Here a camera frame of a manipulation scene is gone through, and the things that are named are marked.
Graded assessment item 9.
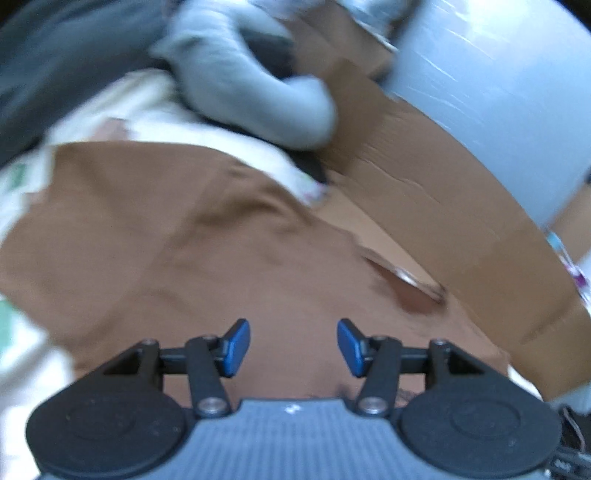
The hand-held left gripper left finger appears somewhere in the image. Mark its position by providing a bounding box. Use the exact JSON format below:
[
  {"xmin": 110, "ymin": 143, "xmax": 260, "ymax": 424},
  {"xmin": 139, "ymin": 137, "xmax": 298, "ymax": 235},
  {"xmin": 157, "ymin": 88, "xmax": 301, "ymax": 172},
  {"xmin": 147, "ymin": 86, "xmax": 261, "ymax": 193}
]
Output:
[{"xmin": 102, "ymin": 318, "xmax": 251, "ymax": 418}]

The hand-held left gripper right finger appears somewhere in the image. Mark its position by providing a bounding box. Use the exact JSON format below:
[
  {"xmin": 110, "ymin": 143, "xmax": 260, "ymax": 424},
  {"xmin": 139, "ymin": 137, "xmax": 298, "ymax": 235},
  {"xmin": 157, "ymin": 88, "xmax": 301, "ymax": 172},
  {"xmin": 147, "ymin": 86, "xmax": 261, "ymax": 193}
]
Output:
[{"xmin": 337, "ymin": 318, "xmax": 485, "ymax": 418}]

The brown printed t-shirt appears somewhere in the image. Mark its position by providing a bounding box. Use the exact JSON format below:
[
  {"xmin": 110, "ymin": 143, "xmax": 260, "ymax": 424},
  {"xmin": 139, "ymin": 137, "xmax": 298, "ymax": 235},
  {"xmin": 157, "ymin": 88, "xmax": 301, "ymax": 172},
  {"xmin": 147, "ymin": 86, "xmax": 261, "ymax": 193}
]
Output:
[{"xmin": 0, "ymin": 141, "xmax": 513, "ymax": 409}]

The flat cardboard sheet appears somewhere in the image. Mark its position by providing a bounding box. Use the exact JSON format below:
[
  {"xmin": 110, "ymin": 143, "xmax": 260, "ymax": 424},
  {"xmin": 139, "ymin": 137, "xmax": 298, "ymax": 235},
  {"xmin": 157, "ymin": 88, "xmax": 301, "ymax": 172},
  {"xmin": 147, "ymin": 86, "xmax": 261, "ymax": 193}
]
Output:
[{"xmin": 277, "ymin": 0, "xmax": 591, "ymax": 402}]

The grey neck pillow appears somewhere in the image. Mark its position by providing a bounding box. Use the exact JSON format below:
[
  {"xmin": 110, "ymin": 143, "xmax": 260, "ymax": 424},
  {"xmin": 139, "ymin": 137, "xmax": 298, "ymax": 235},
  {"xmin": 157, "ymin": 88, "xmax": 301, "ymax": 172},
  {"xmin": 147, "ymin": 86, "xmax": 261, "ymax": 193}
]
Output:
[{"xmin": 152, "ymin": 0, "xmax": 338, "ymax": 151}]

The bear-printed cream bedsheet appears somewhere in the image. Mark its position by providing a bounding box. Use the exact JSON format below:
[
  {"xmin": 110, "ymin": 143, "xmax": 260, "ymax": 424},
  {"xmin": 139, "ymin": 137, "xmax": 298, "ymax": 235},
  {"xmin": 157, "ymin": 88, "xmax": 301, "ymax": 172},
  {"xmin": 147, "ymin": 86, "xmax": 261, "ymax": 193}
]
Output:
[{"xmin": 0, "ymin": 69, "xmax": 591, "ymax": 480}]

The black cloth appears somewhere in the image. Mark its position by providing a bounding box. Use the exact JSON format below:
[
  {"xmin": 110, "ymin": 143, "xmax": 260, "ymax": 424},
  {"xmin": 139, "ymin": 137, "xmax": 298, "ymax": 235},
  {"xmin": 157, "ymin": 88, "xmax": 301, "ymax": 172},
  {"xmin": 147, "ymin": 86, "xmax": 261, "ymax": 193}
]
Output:
[{"xmin": 217, "ymin": 28, "xmax": 333, "ymax": 185}]

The grey glossy panel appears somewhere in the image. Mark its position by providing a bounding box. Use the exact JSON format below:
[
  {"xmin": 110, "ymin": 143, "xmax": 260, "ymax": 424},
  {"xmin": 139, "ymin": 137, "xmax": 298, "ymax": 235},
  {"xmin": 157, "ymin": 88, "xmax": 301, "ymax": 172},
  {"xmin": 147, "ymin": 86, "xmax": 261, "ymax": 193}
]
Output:
[{"xmin": 383, "ymin": 0, "xmax": 591, "ymax": 232}]

